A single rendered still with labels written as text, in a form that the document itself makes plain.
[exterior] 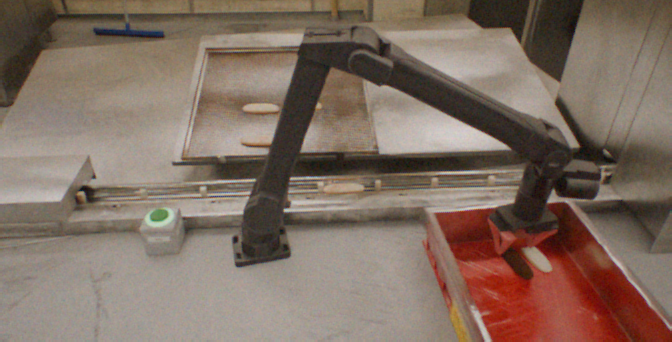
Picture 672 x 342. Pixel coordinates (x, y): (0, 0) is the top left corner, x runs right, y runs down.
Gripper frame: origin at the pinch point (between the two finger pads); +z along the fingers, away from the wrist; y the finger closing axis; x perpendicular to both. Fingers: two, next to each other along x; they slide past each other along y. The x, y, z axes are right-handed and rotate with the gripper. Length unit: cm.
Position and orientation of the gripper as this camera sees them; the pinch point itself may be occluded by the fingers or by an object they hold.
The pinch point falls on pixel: (514, 246)
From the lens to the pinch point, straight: 112.3
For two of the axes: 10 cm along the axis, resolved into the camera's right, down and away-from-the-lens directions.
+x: -3.2, -5.5, 7.7
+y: 9.5, -1.3, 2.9
